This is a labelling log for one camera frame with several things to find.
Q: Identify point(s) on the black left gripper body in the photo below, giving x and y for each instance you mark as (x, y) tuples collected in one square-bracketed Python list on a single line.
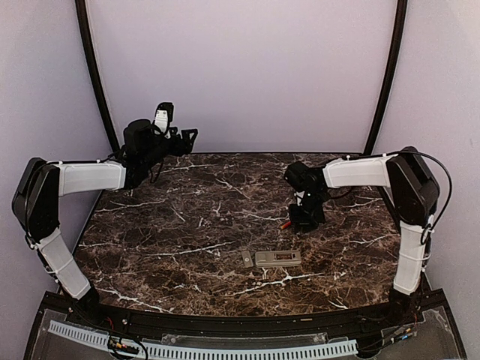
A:
[(177, 149)]

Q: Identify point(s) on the red battery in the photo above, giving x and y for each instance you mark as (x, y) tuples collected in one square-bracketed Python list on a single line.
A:
[(286, 225)]

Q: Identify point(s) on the black vertical frame post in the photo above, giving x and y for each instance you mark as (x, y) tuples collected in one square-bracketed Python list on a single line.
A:
[(389, 75), (94, 73)]

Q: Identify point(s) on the black front rail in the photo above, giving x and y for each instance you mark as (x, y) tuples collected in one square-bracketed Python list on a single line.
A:
[(153, 325)]

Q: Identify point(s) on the grey battery cover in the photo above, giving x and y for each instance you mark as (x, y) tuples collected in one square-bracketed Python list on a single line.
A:
[(247, 260)]

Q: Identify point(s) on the black vertical frame post right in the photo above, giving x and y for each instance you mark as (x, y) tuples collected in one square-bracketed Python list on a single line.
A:
[(389, 75)]

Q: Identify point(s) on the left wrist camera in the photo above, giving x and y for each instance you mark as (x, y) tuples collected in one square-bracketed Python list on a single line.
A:
[(163, 116)]

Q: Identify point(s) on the black vertical frame post left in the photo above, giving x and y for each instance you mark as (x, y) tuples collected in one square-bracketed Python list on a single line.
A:
[(94, 73)]

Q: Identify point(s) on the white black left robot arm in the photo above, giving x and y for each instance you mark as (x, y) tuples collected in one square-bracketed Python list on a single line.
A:
[(36, 201)]

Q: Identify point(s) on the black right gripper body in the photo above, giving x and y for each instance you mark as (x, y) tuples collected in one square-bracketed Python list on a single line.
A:
[(310, 212)]

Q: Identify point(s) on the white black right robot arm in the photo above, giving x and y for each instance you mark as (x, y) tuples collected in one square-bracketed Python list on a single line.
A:
[(414, 191)]

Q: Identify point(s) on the white slotted cable duct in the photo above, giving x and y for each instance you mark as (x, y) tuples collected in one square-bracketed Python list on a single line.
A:
[(173, 346)]

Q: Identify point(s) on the white remote control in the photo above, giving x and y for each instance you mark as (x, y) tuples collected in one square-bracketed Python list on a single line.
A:
[(279, 258)]

